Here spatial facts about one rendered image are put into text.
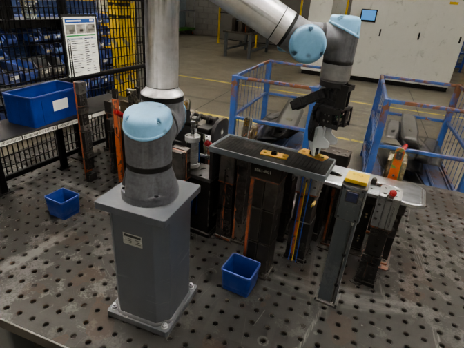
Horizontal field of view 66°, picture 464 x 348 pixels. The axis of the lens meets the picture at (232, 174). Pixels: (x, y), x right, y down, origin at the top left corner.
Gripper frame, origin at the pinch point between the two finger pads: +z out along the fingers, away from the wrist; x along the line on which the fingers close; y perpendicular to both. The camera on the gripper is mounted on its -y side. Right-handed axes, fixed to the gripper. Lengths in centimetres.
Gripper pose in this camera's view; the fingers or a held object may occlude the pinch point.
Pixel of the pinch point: (313, 149)
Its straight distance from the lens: 104.5
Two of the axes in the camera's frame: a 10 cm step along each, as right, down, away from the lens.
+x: 6.8, -2.9, 6.8
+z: -0.7, 8.9, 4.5
